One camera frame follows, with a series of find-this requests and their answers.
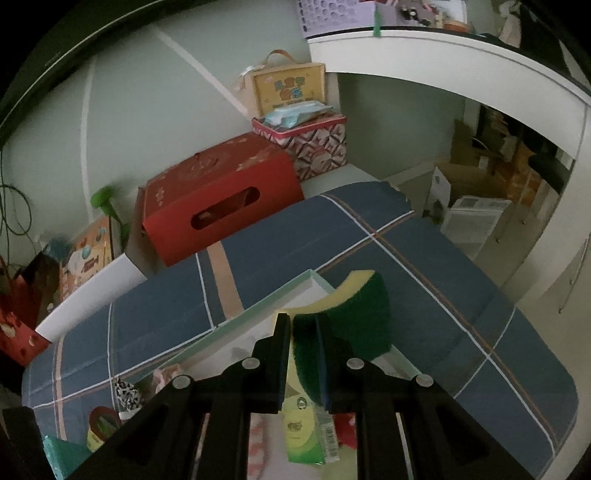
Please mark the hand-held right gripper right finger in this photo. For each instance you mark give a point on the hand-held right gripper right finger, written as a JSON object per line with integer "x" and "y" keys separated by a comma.
{"x": 332, "y": 378}

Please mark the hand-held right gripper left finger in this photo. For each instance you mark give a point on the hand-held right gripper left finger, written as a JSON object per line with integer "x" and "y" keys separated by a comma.
{"x": 272, "y": 369}

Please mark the teal box with white inside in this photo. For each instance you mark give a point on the teal box with white inside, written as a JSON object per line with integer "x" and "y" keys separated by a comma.
{"x": 217, "y": 355}

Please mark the green tissue packet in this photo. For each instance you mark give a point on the green tissue packet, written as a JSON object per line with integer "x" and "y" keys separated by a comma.
{"x": 96, "y": 443}
{"x": 300, "y": 429}

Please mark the yellow green sponge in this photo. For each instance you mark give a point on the yellow green sponge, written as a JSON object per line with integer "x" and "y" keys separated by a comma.
{"x": 360, "y": 318}

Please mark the pink white striped fluffy cloth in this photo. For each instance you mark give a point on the pink white striped fluffy cloth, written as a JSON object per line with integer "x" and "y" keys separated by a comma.
{"x": 261, "y": 443}

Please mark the teal zip pouch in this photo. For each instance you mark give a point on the teal zip pouch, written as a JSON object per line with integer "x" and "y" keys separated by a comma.
{"x": 64, "y": 457}

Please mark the red felt handbag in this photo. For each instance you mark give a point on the red felt handbag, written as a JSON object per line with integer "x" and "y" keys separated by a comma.
{"x": 23, "y": 332}

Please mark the cow print cloth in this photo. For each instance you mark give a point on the cow print cloth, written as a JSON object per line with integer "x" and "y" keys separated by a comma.
{"x": 127, "y": 394}

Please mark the blue plaid bedsheet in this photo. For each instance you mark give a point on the blue plaid bedsheet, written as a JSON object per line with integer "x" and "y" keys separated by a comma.
{"x": 415, "y": 286}

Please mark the white chair back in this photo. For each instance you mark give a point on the white chair back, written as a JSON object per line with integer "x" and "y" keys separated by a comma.
{"x": 92, "y": 295}

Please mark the red cardboard box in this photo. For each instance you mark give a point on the red cardboard box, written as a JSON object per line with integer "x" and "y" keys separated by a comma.
{"x": 221, "y": 184}

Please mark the orange toy box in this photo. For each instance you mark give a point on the orange toy box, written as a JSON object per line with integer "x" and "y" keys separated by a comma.
{"x": 85, "y": 258}

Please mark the clear water bottle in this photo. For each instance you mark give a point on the clear water bottle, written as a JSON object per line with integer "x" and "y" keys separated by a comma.
{"x": 57, "y": 247}

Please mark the white printed carton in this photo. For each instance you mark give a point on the white printed carton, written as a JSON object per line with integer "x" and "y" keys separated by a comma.
{"x": 471, "y": 221}

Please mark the red white patterned box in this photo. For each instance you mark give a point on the red white patterned box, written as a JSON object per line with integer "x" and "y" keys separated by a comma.
{"x": 318, "y": 147}

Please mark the green dumbbell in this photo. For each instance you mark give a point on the green dumbbell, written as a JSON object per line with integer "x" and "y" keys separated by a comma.
{"x": 101, "y": 198}

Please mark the brown cardboard box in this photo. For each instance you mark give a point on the brown cardboard box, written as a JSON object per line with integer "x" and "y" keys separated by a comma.
{"x": 471, "y": 180}

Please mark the pale blue wipes pack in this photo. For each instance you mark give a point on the pale blue wipes pack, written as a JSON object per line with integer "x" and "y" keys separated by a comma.
{"x": 295, "y": 115}

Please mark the yellow carry box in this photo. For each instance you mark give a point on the yellow carry box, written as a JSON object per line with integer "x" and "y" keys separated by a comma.
{"x": 286, "y": 87}

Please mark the white desk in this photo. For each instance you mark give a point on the white desk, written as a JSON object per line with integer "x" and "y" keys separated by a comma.
{"x": 438, "y": 60}

